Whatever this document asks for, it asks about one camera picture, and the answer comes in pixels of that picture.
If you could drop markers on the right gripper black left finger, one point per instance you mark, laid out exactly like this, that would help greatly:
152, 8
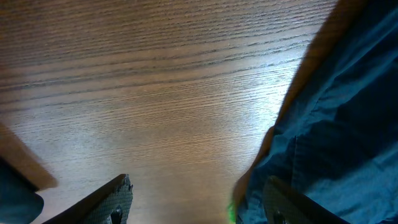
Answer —
110, 204

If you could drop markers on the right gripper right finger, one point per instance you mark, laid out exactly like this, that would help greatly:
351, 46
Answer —
284, 205

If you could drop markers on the black t-shirt white lettering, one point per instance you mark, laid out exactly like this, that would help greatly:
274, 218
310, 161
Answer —
20, 204

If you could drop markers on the navy blue shorts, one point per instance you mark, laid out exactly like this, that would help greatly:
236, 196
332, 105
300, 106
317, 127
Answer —
337, 141

